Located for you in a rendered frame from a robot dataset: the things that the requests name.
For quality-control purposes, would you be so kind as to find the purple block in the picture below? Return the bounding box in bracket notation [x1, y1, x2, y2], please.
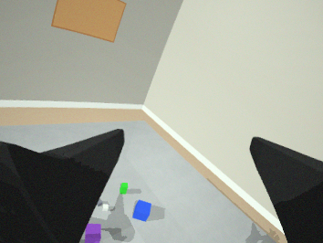
[85, 224, 100, 243]

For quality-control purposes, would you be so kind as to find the blue cube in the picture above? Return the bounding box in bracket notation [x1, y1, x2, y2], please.
[132, 199, 151, 221]

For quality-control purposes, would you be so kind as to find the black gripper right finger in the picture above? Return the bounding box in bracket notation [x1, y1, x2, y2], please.
[249, 136, 323, 243]

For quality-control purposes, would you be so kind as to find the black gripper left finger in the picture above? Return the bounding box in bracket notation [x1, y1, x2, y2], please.
[0, 129, 124, 243]

